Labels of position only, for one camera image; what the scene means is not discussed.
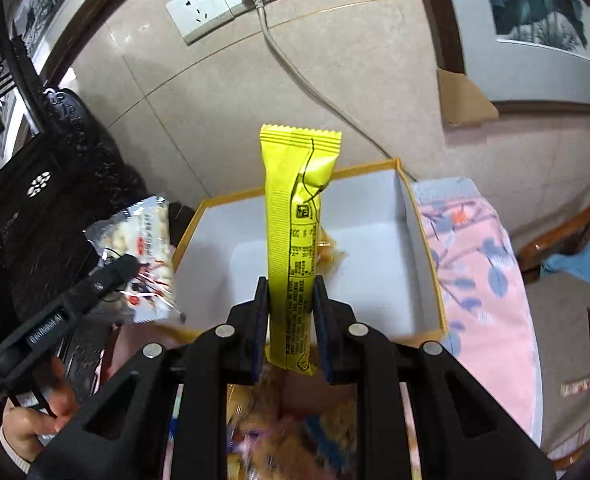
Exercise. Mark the dark carved wooden furniture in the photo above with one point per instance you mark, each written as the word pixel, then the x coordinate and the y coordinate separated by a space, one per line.
pixel 50 210

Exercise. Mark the pink printed blanket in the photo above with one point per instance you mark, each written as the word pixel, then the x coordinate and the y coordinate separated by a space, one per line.
pixel 480 285

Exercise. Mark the wooden chair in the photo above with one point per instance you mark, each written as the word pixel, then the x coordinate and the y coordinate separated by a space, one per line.
pixel 565 230

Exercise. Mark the framed grey ink painting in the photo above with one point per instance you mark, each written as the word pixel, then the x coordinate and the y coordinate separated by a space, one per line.
pixel 45 5

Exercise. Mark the pile of mixed snack packets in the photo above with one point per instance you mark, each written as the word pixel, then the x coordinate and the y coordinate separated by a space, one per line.
pixel 295 430

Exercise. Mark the person's left hand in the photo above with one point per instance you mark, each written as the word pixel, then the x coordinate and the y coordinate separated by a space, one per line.
pixel 30 425

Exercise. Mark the cardboard corner protector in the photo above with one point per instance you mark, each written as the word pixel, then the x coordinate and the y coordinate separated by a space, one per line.
pixel 462 97

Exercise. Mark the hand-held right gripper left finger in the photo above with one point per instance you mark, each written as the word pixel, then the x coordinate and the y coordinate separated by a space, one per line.
pixel 261 321

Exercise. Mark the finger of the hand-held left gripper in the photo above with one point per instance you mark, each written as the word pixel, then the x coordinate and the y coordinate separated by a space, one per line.
pixel 112 272

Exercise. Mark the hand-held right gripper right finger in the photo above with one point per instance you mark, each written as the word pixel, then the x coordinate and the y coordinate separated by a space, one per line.
pixel 321 326

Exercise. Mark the blue cloth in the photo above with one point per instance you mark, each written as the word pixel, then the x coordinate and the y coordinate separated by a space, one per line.
pixel 582 262

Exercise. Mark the framed landscape painting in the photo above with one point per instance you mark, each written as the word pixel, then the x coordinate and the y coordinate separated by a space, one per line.
pixel 530 5

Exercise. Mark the white popcorn snack packet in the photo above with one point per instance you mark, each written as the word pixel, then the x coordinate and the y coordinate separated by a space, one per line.
pixel 145 230

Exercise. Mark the yellow snack bar packet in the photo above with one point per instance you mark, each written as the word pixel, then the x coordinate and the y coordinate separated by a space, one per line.
pixel 285 210

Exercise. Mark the small red white packet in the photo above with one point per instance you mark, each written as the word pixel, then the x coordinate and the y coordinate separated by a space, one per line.
pixel 577 386

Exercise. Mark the yellow-rimmed white cardboard box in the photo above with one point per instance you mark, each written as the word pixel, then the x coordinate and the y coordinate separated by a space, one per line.
pixel 370 260

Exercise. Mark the grey seat cushion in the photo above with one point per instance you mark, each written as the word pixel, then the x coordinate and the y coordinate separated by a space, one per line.
pixel 565 340

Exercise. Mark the small golden snack packet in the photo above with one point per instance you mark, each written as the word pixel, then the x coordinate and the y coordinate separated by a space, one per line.
pixel 331 252

